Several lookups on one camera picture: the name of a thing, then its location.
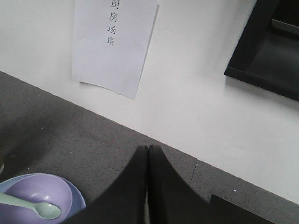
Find purple plastic bowl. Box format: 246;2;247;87
0;174;72;224

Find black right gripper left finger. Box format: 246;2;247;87
63;146;149;224

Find mint green plastic spoon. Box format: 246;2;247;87
0;193;61;220

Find light blue plate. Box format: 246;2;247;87
0;173;86;220

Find white paper sheet on wall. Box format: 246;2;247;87
72;0;158;99

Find black glass gas cooktop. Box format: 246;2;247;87
210;194;281;224

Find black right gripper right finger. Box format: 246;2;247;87
146;144;276;224

